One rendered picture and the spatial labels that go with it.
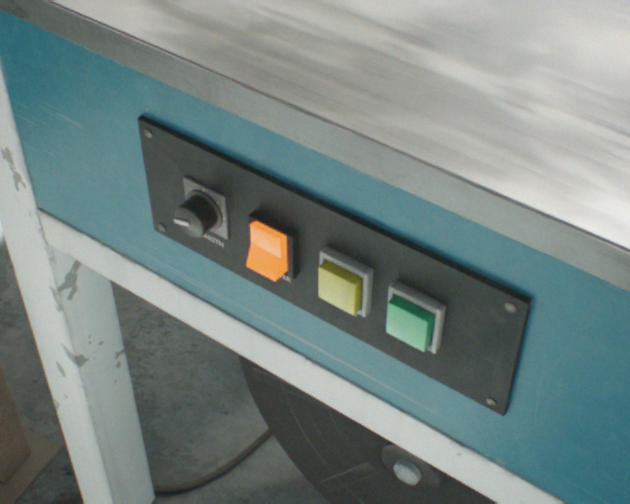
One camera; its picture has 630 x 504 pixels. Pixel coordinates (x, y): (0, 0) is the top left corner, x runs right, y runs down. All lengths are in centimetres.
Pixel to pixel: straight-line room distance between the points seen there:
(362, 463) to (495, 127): 58
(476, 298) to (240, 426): 80
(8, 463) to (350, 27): 82
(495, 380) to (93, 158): 29
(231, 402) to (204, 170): 75
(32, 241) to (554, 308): 44
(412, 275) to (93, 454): 54
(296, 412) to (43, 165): 43
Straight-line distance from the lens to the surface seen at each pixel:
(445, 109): 49
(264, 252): 55
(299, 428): 104
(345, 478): 105
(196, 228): 57
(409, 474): 90
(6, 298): 147
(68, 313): 83
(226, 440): 126
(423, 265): 50
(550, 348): 50
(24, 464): 127
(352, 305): 53
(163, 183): 60
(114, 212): 67
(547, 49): 55
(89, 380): 90
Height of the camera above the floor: 102
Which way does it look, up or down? 44 degrees down
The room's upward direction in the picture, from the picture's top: straight up
